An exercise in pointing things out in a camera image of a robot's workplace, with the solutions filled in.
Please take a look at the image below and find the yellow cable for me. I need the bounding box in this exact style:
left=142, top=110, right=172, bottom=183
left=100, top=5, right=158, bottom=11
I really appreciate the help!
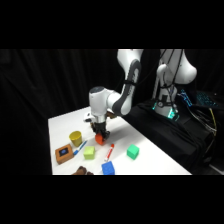
left=208, top=107, right=218, bottom=137

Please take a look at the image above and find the blue cube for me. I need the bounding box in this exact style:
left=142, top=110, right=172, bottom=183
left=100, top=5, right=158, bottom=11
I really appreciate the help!
left=101, top=161, right=116, bottom=176

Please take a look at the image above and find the lime green cube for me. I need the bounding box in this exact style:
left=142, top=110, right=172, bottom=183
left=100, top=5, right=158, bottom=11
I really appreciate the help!
left=83, top=145, right=96, bottom=161

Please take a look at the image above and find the green base light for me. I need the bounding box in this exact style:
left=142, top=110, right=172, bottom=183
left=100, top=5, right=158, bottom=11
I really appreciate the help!
left=152, top=101, right=181, bottom=122

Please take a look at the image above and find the black cloth covered stand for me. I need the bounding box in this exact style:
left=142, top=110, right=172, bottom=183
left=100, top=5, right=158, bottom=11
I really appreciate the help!
left=122, top=99, right=224, bottom=176

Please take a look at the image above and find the black curtain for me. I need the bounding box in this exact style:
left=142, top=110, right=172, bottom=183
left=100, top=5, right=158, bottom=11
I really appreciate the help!
left=0, top=49, right=224, bottom=176

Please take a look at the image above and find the dark brown plush toy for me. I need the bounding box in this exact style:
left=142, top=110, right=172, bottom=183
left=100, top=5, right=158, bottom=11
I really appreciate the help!
left=71, top=165, right=95, bottom=176

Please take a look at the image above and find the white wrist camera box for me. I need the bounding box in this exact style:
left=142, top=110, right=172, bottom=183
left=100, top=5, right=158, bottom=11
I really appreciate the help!
left=83, top=112, right=95, bottom=123

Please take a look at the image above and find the blue marker pen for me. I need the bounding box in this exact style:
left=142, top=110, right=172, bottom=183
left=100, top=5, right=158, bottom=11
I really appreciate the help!
left=72, top=139, right=89, bottom=157

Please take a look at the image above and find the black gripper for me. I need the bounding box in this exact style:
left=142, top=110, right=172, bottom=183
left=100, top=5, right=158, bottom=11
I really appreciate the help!
left=91, top=121, right=111, bottom=141

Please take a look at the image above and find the cyan backlit keyboard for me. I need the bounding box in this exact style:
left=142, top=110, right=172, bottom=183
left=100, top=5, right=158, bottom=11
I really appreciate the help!
left=179, top=88, right=222, bottom=109

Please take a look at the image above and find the brown box with blue screen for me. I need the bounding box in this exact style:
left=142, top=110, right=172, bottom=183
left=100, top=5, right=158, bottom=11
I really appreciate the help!
left=54, top=143, right=74, bottom=165

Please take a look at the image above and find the yellow cup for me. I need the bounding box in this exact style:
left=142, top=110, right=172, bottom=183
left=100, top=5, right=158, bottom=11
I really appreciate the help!
left=68, top=130, right=83, bottom=148

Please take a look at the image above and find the red marker pen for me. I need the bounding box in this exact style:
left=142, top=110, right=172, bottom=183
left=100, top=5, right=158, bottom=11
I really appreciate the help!
left=103, top=143, right=115, bottom=163

